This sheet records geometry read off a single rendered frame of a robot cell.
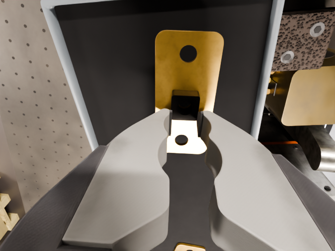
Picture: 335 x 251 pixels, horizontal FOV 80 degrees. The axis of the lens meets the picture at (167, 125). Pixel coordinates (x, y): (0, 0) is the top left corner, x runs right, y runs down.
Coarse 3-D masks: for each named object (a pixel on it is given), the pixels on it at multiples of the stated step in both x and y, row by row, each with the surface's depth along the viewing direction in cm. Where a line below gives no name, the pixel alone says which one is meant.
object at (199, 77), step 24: (168, 48) 11; (216, 48) 11; (168, 72) 12; (192, 72) 12; (216, 72) 12; (168, 96) 13; (192, 96) 12; (192, 120) 13; (168, 144) 15; (192, 144) 15
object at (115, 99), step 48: (144, 0) 12; (192, 0) 12; (240, 0) 12; (96, 48) 13; (144, 48) 13; (192, 48) 13; (240, 48) 13; (96, 96) 15; (144, 96) 15; (240, 96) 15; (192, 192) 20; (192, 240) 25
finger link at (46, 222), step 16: (96, 160) 7; (80, 176) 7; (48, 192) 6; (64, 192) 6; (80, 192) 6; (32, 208) 6; (48, 208) 6; (64, 208) 6; (32, 224) 5; (48, 224) 5; (64, 224) 5; (16, 240) 5; (32, 240) 5; (48, 240) 5
